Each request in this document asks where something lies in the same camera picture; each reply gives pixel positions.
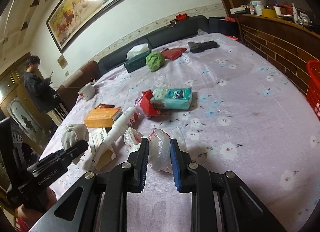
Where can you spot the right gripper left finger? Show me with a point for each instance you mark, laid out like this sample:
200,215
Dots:
98,202

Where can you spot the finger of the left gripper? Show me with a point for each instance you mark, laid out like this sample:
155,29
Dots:
75,151

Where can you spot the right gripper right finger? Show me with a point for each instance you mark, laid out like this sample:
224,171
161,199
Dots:
219,202

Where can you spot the beige tissue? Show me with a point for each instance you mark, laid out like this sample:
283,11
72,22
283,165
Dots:
72,134

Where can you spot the orange medicine box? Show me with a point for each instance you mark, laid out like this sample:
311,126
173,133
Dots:
102,117

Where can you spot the clear plastic bag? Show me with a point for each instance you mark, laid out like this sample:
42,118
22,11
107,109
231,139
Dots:
159,146

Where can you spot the white spray bottle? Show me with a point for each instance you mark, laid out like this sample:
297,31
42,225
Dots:
126,120

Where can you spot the red pink wrapper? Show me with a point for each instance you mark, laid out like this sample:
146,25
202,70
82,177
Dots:
144,106

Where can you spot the teal tissue pack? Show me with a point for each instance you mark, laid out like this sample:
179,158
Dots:
172,98

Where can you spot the white medicine box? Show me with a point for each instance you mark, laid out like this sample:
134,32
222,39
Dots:
101,150

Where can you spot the dark red foil wrapper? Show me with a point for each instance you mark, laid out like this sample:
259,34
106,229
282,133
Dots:
103,106

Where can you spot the operator left hand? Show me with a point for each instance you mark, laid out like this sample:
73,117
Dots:
30,216

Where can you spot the white red mug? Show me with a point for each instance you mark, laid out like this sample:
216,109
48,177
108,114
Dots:
88,91

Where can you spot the standing person dark jacket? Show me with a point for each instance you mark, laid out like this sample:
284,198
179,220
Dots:
39,90

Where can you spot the floral purple tablecloth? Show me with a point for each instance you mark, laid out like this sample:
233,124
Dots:
246,116

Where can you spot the green tissue box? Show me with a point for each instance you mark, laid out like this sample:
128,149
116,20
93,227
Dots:
136,56

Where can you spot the green towel ball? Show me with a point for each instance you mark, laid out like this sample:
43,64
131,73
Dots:
154,61

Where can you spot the red pouch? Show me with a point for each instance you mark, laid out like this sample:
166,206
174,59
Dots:
173,54

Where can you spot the black toy pistol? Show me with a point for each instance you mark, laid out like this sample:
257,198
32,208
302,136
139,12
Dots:
198,47

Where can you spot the red plastic basket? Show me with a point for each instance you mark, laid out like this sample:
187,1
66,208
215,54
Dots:
313,94

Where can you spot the framed horse painting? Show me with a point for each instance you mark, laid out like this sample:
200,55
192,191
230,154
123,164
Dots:
71,17

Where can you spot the wooden counter shelf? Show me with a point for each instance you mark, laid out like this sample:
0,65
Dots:
287,46

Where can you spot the black sofa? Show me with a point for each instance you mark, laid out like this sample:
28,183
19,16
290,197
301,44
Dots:
182,30

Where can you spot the red cloth on sofa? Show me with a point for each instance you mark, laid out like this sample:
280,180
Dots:
181,17

